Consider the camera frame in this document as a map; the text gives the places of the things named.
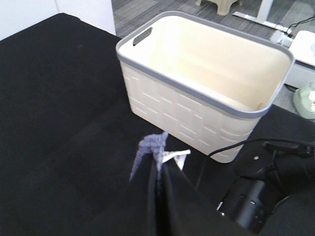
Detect cream plastic laundry basket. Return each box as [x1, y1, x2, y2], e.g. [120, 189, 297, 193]
[116, 11, 295, 163]

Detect light green object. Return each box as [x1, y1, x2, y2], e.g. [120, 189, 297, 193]
[293, 82, 315, 119]

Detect grey-purple towel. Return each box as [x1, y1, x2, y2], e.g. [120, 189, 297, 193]
[129, 132, 191, 181]

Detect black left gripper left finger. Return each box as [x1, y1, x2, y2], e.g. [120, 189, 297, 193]
[88, 154, 157, 236]

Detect white power strip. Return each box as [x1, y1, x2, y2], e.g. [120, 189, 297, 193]
[269, 24, 293, 48]

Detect beige plastic stool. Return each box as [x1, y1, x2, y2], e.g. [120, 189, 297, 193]
[195, 0, 243, 16]

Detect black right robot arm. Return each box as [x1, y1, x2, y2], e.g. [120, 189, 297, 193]
[217, 142, 315, 235]

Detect white desk leg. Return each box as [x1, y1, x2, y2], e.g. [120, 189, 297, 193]
[232, 0, 287, 31]

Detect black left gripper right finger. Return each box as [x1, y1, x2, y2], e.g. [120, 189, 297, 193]
[162, 161, 226, 236]

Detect white box on floor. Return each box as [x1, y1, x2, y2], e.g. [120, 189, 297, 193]
[286, 30, 315, 88]

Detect black cable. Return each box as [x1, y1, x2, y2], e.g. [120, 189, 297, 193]
[195, 138, 312, 189]

